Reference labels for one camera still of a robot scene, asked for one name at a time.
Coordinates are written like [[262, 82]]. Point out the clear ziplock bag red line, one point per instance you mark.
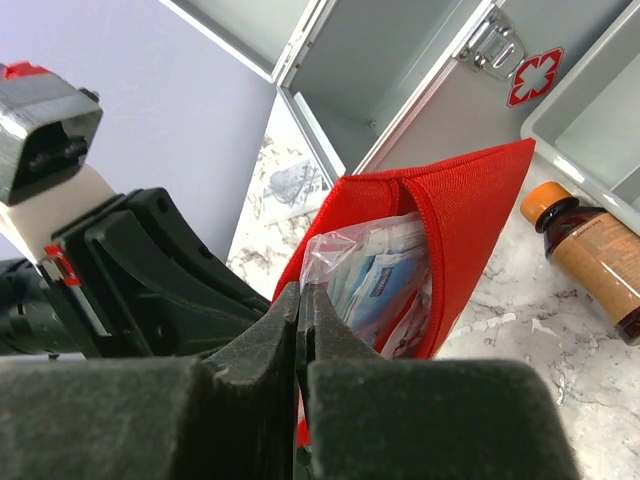
[[324, 254]]

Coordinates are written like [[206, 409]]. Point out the grey plastic divider tray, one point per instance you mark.
[[588, 126]]

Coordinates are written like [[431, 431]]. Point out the red first aid kit pouch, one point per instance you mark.
[[464, 203]]

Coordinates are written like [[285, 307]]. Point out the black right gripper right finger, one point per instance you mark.
[[371, 418]]

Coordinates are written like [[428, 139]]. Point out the light blue printed sachet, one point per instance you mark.
[[366, 294]]

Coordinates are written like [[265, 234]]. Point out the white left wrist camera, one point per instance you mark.
[[47, 129]]

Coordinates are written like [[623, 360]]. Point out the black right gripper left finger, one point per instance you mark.
[[231, 416]]

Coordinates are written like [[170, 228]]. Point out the brown bottle orange cap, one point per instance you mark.
[[592, 248]]

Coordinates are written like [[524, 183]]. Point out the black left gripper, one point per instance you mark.
[[128, 279]]

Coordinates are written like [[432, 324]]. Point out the grey metal first aid case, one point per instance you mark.
[[379, 85]]

